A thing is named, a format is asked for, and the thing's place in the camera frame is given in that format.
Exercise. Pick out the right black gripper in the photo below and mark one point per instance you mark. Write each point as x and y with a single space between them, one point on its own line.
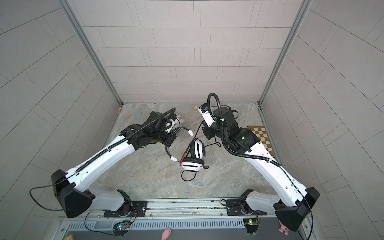
207 132

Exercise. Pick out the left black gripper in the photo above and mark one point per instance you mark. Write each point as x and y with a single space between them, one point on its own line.
171 137

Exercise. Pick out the black and white headphones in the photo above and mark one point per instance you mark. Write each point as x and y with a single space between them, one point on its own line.
193 157

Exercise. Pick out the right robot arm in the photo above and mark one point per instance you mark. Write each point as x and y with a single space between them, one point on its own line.
293 201

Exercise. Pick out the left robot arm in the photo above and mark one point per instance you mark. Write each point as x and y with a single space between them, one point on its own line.
72 187

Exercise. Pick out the wooden chessboard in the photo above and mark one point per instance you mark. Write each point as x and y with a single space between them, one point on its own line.
261 133

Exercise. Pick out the pink plush toy centre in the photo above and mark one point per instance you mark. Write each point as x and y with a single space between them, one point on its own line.
166 234

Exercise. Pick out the pink plush toy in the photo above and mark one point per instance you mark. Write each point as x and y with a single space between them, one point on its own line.
284 229
166 234

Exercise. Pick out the left circuit board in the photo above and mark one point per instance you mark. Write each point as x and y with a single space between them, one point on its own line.
122 226

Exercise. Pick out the circuit board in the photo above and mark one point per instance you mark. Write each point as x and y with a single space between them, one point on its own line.
251 225
122 226

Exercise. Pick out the right circuit board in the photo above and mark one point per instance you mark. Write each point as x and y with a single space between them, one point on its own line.
251 225

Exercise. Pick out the pink plush toy right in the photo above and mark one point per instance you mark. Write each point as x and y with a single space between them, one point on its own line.
284 229

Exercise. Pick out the wooden piece bottom left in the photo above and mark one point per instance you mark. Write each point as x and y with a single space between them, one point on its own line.
70 237

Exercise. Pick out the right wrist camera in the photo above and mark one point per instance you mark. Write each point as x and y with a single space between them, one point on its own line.
208 117

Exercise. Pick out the aluminium mounting rail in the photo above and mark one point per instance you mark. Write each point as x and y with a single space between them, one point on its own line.
186 207

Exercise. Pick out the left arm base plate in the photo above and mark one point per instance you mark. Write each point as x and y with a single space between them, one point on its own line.
131 209

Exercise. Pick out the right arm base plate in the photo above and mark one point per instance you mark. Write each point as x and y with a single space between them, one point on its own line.
238 208

